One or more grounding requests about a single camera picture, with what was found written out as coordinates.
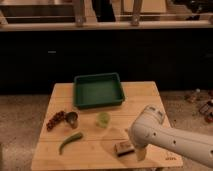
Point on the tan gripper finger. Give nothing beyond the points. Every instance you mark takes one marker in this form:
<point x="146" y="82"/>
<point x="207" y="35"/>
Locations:
<point x="141" y="154"/>

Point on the whiteboard eraser block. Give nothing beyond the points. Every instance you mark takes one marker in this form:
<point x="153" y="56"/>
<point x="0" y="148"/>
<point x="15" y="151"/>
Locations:
<point x="123" y="148"/>

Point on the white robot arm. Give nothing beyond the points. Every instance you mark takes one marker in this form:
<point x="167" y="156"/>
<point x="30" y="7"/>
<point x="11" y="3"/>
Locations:
<point x="148" y="129"/>

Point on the green plastic tray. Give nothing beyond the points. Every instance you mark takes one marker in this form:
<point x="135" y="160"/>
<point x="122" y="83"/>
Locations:
<point x="97" y="90"/>

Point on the light green plastic cup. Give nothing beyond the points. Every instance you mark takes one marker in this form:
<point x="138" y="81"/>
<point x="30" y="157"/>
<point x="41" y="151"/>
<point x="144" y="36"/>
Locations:
<point x="103" y="120"/>

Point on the green okra pod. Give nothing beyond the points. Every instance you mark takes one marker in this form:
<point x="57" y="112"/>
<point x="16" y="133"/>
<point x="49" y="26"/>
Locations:
<point x="70" y="139"/>

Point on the wooden folding table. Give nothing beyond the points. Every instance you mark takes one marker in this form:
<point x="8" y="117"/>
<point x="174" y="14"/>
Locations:
<point x="95" y="151"/>

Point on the metal measuring cup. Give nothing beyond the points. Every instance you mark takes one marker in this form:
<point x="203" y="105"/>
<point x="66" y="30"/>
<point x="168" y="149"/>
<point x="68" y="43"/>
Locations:
<point x="72" y="119"/>

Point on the long wooden bench rail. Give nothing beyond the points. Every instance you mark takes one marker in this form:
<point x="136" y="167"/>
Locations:
<point x="106" y="26"/>

